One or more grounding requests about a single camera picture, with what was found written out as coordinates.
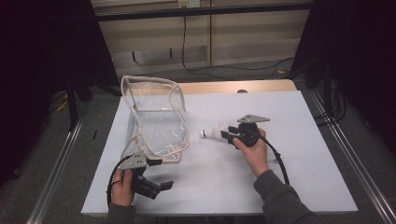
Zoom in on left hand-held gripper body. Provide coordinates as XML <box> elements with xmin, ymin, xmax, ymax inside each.
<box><xmin>118</xmin><ymin>150</ymin><xmax>163</xmax><ymax>201</ymax></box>

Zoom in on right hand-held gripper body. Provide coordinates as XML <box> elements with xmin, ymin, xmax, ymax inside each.
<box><xmin>235</xmin><ymin>114</ymin><xmax>271</xmax><ymax>148</ymax></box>

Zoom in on clear plastic bag beige trim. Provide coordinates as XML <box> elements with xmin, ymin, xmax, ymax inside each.
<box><xmin>120</xmin><ymin>75</ymin><xmax>191</xmax><ymax>164</ymax></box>

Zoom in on person's right hand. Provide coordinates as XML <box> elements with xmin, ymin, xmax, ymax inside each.
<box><xmin>233</xmin><ymin>128</ymin><xmax>269</xmax><ymax>179</ymax></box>

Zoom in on person's left hand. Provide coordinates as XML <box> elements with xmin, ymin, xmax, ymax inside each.
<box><xmin>111</xmin><ymin>169</ymin><xmax>135</xmax><ymax>208</ymax></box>

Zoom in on white table sheet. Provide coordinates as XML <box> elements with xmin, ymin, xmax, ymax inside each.
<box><xmin>80</xmin><ymin>90</ymin><xmax>359</xmax><ymax>217</ymax></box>

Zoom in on black metal stand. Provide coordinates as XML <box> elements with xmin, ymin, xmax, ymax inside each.
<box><xmin>304</xmin><ymin>59</ymin><xmax>332</xmax><ymax>110</ymax></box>
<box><xmin>66</xmin><ymin>74</ymin><xmax>94</xmax><ymax>132</ymax></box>

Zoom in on black horizontal bar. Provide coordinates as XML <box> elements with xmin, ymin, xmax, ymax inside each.
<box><xmin>94</xmin><ymin>3</ymin><xmax>314</xmax><ymax>22</ymax></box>

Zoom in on dark curtain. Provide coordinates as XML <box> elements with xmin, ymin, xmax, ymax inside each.
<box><xmin>292</xmin><ymin>0</ymin><xmax>396</xmax><ymax>153</ymax></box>
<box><xmin>0</xmin><ymin>0</ymin><xmax>120</xmax><ymax>188</ymax></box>

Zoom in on left hand-held gripper black cable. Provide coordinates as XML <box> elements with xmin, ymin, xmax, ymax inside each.
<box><xmin>106</xmin><ymin>154</ymin><xmax>134</xmax><ymax>209</ymax></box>

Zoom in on hand-held gripper black cable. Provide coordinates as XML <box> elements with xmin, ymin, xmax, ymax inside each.
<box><xmin>106</xmin><ymin>154</ymin><xmax>134</xmax><ymax>209</ymax></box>
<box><xmin>248</xmin><ymin>129</ymin><xmax>291</xmax><ymax>187</ymax></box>

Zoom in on right hand-held gripper black cable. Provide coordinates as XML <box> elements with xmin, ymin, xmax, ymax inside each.
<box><xmin>248</xmin><ymin>129</ymin><xmax>291</xmax><ymax>187</ymax></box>

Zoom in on metal floor rail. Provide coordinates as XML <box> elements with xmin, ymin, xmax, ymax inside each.
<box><xmin>26</xmin><ymin>118</ymin><xmax>85</xmax><ymax>224</ymax></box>
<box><xmin>309</xmin><ymin>90</ymin><xmax>396</xmax><ymax>224</ymax></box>

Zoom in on bundle of black floor cables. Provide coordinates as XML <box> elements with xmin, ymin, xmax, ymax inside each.
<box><xmin>312</xmin><ymin>87</ymin><xmax>347</xmax><ymax>125</ymax></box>

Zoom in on yellow floor cable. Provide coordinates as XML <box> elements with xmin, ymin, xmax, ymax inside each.
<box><xmin>55</xmin><ymin>98</ymin><xmax>69</xmax><ymax>112</ymax></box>

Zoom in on long black wall cable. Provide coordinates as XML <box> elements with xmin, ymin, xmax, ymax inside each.
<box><xmin>181</xmin><ymin>6</ymin><xmax>295</xmax><ymax>81</ymax></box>

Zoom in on white wall socket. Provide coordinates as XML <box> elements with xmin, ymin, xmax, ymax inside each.
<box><xmin>177</xmin><ymin>0</ymin><xmax>201</xmax><ymax>8</ymax></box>

